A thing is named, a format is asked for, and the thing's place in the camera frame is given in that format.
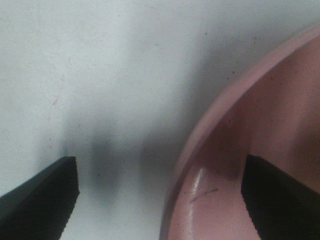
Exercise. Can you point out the pink round plate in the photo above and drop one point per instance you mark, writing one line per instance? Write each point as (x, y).
(273, 112)

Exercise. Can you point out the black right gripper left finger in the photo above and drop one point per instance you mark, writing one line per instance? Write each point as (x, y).
(40, 208)

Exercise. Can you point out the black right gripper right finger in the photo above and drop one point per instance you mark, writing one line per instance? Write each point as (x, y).
(280, 207)

